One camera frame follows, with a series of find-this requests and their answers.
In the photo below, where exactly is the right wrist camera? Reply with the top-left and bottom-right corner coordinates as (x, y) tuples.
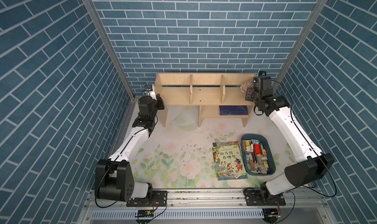
(258, 71), (267, 76)

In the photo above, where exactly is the circuit board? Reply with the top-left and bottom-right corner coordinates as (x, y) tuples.
(135, 210), (154, 219)
(262, 208), (281, 219)

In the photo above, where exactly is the children's picture book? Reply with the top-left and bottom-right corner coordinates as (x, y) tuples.
(212, 141), (247, 181)

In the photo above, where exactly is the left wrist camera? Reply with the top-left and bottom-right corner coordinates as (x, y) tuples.
(144, 84), (157, 100)

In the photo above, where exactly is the left circuit board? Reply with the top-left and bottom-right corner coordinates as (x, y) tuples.
(135, 210), (154, 219)

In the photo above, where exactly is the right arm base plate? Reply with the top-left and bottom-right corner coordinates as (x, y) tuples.
(243, 188), (286, 206)

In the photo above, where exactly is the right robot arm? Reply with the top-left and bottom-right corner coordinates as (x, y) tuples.
(245, 76), (334, 198)

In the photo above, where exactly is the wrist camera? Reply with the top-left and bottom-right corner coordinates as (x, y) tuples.
(144, 84), (157, 100)
(258, 71), (267, 76)

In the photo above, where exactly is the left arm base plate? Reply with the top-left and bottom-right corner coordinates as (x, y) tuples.
(126, 190), (168, 208)

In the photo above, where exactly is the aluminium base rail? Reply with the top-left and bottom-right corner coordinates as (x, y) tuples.
(83, 188), (328, 210)

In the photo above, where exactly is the right circuit board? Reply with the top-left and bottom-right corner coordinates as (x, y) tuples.
(262, 208), (281, 219)

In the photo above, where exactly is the teal tray of items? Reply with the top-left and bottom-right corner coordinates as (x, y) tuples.
(241, 134), (276, 176)

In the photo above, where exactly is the light wooden bookshelf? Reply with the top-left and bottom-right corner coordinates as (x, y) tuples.
(154, 73), (256, 127)

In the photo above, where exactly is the floral table mat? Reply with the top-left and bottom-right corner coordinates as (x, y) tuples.
(131, 106), (296, 189)

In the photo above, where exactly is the dark blue book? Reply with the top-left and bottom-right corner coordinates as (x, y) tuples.
(219, 106), (248, 116)

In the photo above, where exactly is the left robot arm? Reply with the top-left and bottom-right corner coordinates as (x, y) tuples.
(95, 93), (165, 202)

